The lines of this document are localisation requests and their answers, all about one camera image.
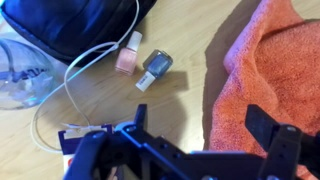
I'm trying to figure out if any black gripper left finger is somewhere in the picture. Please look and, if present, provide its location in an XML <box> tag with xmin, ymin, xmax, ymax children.
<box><xmin>134</xmin><ymin>104</ymin><xmax>148</xmax><ymax>130</ymax></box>

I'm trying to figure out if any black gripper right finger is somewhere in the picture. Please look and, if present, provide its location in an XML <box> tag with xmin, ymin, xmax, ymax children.
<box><xmin>245</xmin><ymin>104</ymin><xmax>279</xmax><ymax>144</ymax></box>

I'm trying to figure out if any nail polish bottle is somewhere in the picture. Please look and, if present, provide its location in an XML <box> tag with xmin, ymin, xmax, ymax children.
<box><xmin>136</xmin><ymin>49</ymin><xmax>173</xmax><ymax>92</ymax></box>
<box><xmin>115</xmin><ymin>31</ymin><xmax>142</xmax><ymax>76</ymax></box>

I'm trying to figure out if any orange towel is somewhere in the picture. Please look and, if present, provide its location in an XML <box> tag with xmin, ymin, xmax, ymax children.
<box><xmin>208</xmin><ymin>0</ymin><xmax>320</xmax><ymax>180</ymax></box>

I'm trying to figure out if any small blue card box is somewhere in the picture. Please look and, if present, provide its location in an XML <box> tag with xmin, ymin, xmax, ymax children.
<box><xmin>58</xmin><ymin>124</ymin><xmax>113</xmax><ymax>172</ymax></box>

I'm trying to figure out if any dark blue pouch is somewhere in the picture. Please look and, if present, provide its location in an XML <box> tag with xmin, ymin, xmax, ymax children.
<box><xmin>1</xmin><ymin>0</ymin><xmax>157</xmax><ymax>65</ymax></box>

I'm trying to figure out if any white charging cable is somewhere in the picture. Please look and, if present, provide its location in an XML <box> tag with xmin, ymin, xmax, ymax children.
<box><xmin>29</xmin><ymin>0</ymin><xmax>141</xmax><ymax>154</ymax></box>

